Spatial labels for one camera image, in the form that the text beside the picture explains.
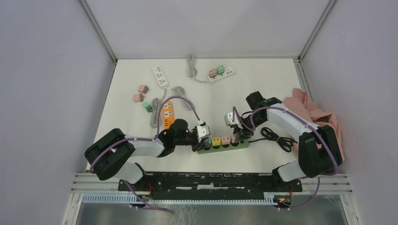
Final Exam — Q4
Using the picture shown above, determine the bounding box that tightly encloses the white slotted cable duct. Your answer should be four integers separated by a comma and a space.
81, 194, 277, 206

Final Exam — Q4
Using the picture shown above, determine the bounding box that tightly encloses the green power strip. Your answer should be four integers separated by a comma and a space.
196, 139, 249, 154

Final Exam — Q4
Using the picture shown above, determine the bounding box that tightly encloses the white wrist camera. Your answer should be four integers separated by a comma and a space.
196, 123, 211, 141
224, 112, 242, 128

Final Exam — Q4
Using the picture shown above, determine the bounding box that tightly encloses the grey far strip cable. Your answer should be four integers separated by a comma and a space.
187, 53, 209, 84

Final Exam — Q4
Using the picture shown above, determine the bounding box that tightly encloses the green adapter on far strip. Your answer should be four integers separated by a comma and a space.
216, 65, 225, 75

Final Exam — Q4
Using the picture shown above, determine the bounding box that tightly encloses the orange power strip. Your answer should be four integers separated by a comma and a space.
162, 100, 175, 129

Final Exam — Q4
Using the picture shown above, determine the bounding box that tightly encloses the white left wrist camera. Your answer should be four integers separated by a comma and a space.
196, 123, 211, 141

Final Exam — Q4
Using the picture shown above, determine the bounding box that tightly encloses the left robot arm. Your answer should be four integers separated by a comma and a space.
84, 119, 210, 191

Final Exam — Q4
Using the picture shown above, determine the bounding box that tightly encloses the yellow USB adapter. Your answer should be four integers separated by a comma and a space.
211, 137, 221, 147

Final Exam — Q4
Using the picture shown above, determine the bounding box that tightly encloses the black mounting base plate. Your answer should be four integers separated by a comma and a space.
130, 172, 303, 200

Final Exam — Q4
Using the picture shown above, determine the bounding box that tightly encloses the grey coiled orange strip cable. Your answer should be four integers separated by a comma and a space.
171, 86, 196, 111

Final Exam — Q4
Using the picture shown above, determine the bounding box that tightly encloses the pink cloth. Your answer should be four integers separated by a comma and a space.
282, 88, 345, 161

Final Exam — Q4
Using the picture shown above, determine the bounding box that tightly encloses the grey near strip cable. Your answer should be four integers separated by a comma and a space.
150, 89, 167, 128

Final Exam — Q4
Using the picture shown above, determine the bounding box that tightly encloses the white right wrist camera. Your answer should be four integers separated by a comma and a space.
224, 112, 242, 128

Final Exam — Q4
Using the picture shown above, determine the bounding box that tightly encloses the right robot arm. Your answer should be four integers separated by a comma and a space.
224, 91, 343, 191

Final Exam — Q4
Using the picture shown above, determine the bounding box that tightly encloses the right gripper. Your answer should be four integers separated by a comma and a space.
233, 112, 266, 142

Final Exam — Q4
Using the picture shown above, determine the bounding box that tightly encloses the mint adapter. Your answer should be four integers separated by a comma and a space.
143, 102, 153, 113

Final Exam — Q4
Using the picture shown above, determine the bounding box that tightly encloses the black green strip cable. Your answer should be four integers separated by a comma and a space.
248, 127, 298, 153

